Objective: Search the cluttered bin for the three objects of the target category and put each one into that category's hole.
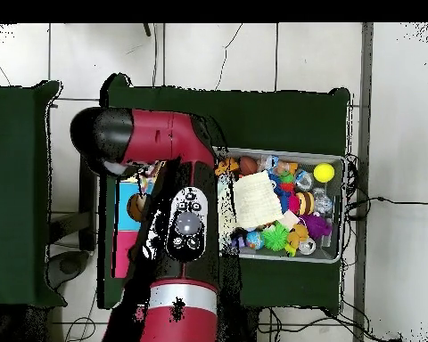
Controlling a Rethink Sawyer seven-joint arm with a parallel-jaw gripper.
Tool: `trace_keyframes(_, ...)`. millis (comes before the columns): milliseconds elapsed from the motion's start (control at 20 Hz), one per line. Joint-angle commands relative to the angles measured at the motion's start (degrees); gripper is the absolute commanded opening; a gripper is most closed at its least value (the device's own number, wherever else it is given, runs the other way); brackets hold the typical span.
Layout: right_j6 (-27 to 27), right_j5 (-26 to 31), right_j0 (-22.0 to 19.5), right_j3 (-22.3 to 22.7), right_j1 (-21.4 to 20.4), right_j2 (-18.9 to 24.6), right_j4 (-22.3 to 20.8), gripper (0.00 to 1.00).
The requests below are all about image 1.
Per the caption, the wooden box with three holes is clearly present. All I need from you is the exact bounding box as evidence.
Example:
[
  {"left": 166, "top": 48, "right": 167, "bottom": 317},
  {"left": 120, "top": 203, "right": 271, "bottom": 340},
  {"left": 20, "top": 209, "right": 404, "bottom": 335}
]
[{"left": 111, "top": 159, "right": 168, "bottom": 280}]

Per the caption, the silver wire mesh bin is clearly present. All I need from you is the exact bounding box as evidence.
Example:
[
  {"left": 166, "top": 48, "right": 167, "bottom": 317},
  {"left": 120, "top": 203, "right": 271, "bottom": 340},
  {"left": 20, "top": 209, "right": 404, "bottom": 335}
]
[{"left": 213, "top": 145, "right": 347, "bottom": 265}]

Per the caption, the toy hamburger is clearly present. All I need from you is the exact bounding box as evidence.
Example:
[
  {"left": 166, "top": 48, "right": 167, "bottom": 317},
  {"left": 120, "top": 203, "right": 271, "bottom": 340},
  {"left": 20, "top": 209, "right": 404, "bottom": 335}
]
[{"left": 294, "top": 191, "right": 317, "bottom": 216}]

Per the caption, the brown toy basketball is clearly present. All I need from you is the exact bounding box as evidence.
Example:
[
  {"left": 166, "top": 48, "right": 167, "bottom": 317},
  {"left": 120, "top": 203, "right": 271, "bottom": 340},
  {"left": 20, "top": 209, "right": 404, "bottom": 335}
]
[{"left": 239, "top": 155, "right": 260, "bottom": 176}]

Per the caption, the cream waffle cloth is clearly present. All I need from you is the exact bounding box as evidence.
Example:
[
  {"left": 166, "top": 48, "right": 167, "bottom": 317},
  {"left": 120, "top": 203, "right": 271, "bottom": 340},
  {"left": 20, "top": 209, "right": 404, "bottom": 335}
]
[{"left": 232, "top": 169, "right": 285, "bottom": 230}]

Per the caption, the dark green table cloth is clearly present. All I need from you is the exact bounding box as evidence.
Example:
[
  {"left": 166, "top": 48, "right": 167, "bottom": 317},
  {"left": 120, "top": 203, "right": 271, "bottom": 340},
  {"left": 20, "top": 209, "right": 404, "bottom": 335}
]
[
  {"left": 97, "top": 72, "right": 352, "bottom": 314},
  {"left": 0, "top": 79, "right": 67, "bottom": 309}
]

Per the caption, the purple spiky toy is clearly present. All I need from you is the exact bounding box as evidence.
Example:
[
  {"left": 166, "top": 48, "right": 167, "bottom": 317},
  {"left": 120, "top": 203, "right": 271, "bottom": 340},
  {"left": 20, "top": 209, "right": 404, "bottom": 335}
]
[{"left": 300, "top": 212, "right": 333, "bottom": 240}]

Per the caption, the dark grey floor base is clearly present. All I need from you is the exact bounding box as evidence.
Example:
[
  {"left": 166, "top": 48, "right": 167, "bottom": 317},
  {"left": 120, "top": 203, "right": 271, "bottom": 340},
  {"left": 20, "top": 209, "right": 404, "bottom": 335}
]
[{"left": 44, "top": 249, "right": 91, "bottom": 290}]

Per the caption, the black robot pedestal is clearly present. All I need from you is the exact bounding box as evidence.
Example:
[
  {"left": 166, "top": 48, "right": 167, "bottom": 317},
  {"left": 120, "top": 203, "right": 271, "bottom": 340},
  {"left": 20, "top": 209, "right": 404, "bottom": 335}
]
[{"left": 217, "top": 305, "right": 260, "bottom": 342}]

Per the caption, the yellow plastic ball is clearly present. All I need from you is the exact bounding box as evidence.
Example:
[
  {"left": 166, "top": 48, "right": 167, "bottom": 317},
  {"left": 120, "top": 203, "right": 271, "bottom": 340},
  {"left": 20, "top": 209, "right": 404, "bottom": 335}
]
[{"left": 312, "top": 162, "right": 336, "bottom": 183}]

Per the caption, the orange plastic building block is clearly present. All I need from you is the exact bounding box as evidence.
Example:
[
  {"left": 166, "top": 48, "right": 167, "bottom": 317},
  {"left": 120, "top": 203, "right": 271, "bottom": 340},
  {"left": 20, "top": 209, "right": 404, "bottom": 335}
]
[{"left": 214, "top": 157, "right": 241, "bottom": 178}]

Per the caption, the colourful knotted rope toy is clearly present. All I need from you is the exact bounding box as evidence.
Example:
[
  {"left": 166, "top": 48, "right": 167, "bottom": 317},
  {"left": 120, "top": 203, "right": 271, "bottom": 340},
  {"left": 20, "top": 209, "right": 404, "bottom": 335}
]
[{"left": 136, "top": 160, "right": 167, "bottom": 190}]

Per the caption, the black floor cable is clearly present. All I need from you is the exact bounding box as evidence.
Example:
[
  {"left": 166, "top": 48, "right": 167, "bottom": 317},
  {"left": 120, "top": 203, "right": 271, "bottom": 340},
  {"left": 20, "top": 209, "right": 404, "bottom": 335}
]
[{"left": 345, "top": 195, "right": 428, "bottom": 209}]

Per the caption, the mint green waffle cloth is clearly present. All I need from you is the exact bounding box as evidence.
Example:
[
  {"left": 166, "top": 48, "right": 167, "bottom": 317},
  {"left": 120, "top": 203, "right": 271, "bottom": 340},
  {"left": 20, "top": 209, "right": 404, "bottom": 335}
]
[{"left": 216, "top": 175, "right": 237, "bottom": 252}]

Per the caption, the blue globe ball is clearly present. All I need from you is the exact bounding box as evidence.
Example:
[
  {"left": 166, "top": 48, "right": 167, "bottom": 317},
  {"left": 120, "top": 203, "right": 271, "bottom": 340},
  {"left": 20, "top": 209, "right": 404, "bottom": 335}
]
[{"left": 244, "top": 230, "right": 266, "bottom": 251}]

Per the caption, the black upright panel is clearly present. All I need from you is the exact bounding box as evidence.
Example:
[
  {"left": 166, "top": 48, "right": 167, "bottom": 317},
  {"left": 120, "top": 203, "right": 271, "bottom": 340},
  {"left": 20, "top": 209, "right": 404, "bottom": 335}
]
[{"left": 78, "top": 156, "right": 98, "bottom": 252}]

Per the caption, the green spiky ball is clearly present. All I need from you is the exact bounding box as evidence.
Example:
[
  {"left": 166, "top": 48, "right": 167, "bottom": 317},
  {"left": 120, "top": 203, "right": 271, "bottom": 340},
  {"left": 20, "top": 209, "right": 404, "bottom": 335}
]
[{"left": 261, "top": 221, "right": 291, "bottom": 253}]

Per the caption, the brown plush toy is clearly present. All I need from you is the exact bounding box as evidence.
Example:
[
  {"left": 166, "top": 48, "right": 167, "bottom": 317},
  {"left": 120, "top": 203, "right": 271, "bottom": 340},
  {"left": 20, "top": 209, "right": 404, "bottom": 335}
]
[{"left": 286, "top": 223, "right": 310, "bottom": 250}]

